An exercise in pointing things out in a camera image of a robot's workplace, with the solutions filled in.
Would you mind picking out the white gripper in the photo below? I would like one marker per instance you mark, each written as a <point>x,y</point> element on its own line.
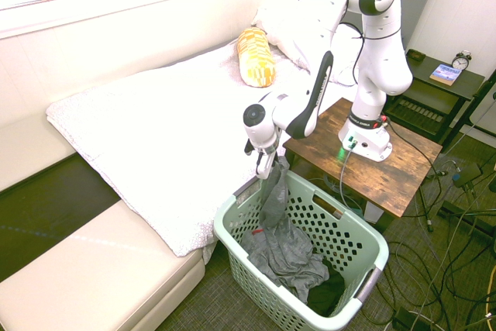
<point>267,148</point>

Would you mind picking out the grey heathered garment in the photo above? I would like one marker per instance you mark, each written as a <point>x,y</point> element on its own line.
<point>283,253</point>

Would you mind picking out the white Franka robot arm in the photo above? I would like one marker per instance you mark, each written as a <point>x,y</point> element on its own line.
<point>379,75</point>

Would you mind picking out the mint green laundry basket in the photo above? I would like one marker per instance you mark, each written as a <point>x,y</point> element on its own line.
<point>372,242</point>

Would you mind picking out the small red cloth piece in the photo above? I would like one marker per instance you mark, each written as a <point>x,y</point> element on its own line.
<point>258,232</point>

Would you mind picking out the yellow white patterned bolster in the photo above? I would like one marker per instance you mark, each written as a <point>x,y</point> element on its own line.
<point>255,59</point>

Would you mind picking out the white circle-print bedspread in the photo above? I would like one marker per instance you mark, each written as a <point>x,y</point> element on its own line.
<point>162,145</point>

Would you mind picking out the rustic wooden side table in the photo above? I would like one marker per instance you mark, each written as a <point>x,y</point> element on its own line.
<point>387,183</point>

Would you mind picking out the black clothing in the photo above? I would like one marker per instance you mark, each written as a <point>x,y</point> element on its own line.
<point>327,292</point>

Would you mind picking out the black nightstand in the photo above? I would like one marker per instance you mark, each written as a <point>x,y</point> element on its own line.
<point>438,90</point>

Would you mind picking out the blue paperback book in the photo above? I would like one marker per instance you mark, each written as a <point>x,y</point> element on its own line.
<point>445,74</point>

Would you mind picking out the dark power adapter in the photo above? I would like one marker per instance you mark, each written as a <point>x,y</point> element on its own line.
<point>469,174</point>

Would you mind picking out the black power brick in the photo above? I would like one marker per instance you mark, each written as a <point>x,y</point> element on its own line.
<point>405,317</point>

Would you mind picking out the cream upholstered bench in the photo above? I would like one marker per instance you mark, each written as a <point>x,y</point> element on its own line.
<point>97,280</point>

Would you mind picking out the black alarm clock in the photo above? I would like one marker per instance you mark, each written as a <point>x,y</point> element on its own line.
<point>461,61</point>

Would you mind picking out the cream mattress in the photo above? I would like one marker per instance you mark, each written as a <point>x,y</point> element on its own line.
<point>31,149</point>

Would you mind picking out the black camera stand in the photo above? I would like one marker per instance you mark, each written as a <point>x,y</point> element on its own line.
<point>480,106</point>

